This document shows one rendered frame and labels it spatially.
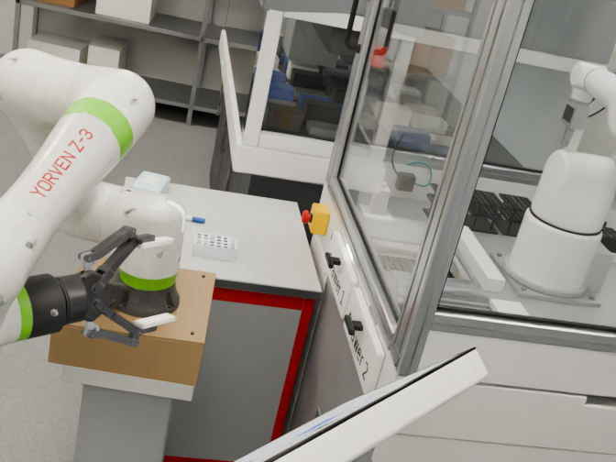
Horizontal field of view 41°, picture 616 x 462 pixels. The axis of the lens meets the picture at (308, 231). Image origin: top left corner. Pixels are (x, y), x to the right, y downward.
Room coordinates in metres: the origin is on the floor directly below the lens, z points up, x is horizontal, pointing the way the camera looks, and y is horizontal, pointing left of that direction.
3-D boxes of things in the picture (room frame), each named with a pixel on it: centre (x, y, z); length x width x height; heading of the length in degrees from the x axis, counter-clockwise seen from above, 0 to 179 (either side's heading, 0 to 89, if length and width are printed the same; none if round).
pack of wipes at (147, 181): (2.44, 0.52, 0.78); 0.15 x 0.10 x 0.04; 1
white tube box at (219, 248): (2.13, 0.25, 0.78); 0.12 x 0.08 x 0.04; 100
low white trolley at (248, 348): (2.29, 0.27, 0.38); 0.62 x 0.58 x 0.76; 12
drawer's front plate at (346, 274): (1.96, -0.11, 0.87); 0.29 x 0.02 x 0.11; 12
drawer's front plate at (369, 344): (1.65, -0.18, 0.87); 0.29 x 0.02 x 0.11; 12
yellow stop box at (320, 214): (2.28, -0.02, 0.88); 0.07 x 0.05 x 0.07; 12
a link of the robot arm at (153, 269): (1.61, 0.33, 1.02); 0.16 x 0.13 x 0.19; 84
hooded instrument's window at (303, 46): (3.70, -0.07, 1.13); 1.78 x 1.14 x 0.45; 12
